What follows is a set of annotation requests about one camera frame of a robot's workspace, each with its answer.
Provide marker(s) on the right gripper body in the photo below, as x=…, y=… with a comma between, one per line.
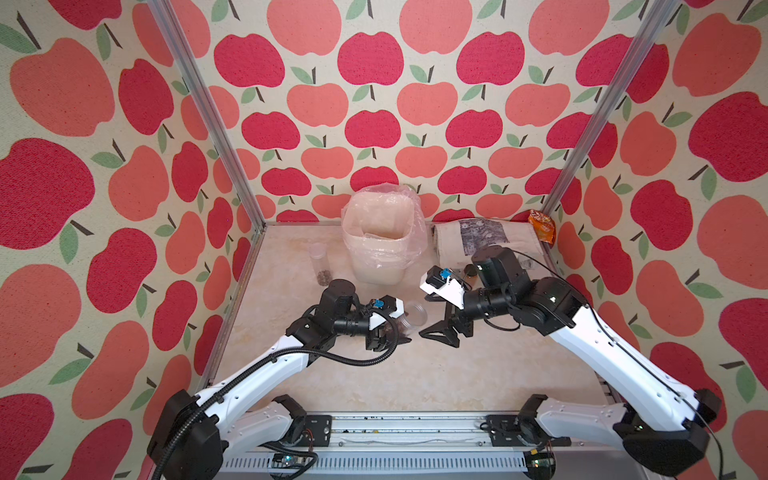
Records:
x=478, y=305

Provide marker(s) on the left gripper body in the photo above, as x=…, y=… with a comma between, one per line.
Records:
x=373, y=337

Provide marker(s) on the clear jar lid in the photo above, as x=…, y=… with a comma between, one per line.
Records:
x=415, y=315

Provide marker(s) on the clear tea jar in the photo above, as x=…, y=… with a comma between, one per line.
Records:
x=320, y=263
x=404, y=324

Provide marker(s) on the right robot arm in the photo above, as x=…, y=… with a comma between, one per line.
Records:
x=660, y=422

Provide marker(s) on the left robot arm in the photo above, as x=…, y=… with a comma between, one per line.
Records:
x=197, y=432

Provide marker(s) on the folded printed tote bag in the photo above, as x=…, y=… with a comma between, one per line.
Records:
x=456, y=242

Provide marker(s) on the orange snack packet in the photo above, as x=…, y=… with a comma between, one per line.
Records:
x=544, y=227

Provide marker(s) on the white trash bin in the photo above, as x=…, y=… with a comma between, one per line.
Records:
x=387, y=277

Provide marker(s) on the clear plastic bin liner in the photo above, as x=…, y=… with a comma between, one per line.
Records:
x=384, y=227

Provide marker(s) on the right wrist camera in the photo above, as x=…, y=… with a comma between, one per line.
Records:
x=444, y=284

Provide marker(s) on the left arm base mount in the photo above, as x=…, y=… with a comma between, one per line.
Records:
x=310, y=430

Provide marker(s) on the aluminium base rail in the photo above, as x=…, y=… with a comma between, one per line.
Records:
x=452, y=445

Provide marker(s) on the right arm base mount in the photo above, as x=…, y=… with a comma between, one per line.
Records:
x=507, y=430

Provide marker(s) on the right aluminium frame post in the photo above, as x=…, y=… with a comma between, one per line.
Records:
x=658, y=15

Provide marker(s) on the aluminium frame post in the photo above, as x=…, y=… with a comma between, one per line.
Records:
x=658, y=15
x=173, y=34

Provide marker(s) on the left aluminium frame post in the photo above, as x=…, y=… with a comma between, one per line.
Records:
x=173, y=34

